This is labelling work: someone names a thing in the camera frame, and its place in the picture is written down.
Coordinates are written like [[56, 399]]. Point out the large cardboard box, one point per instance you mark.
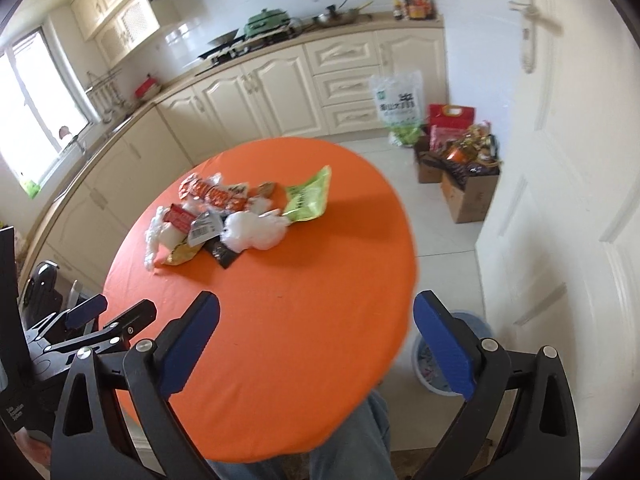
[[467, 200]]

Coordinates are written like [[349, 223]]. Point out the small green item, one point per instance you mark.
[[30, 189]]

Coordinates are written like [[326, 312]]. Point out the red bowl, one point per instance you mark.
[[146, 89]]

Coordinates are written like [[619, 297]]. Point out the green cooking pot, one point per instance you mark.
[[267, 22]]

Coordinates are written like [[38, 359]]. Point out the steel wok with ladle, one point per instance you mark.
[[335, 19]]

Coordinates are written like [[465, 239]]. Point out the black wok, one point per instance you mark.
[[225, 39]]

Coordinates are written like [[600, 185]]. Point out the blue waste bin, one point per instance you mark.
[[477, 326]]

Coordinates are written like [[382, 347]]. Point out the red small box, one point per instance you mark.
[[177, 216]]

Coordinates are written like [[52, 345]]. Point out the clear plastic bag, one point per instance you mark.
[[157, 240]]

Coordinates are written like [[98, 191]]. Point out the grey labelled packet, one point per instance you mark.
[[205, 227]]

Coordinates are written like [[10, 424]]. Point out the hanging utensil rack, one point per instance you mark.
[[105, 95]]

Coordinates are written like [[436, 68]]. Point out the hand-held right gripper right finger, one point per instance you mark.
[[445, 345]]

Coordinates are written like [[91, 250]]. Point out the orange round tablecloth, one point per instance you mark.
[[280, 270]]

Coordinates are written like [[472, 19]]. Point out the black rounded object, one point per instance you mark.
[[42, 280]]

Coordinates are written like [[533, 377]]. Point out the group of condiment bottles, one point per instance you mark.
[[412, 5]]

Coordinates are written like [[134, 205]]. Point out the black snack packet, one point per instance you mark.
[[222, 255]]

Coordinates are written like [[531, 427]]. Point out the white panel door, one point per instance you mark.
[[560, 210]]

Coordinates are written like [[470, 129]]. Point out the white green rice bag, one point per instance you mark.
[[397, 105]]

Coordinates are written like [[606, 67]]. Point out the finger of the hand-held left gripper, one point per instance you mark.
[[137, 317], [87, 308]]

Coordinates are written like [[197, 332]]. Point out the kitchen window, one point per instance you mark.
[[30, 110]]

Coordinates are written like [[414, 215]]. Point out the sink faucet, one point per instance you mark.
[[65, 134]]

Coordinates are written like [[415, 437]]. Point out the green snack packet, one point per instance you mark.
[[307, 197]]

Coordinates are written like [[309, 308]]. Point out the white plastic bag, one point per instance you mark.
[[250, 230]]

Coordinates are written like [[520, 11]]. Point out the small cardboard box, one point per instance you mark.
[[427, 172]]

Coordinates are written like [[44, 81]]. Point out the red gift box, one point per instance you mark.
[[450, 115]]

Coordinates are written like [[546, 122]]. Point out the cream lower kitchen cabinets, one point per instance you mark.
[[280, 90]]

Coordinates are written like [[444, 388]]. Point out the brown earthy lump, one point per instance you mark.
[[265, 190]]

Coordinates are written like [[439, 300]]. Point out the yellow snack packet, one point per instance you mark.
[[182, 255]]

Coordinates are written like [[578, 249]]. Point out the black gas hob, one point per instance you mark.
[[225, 52]]

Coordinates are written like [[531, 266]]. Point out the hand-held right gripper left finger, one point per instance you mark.
[[192, 345]]

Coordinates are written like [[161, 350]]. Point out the red orange snack wrapper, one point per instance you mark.
[[210, 192]]

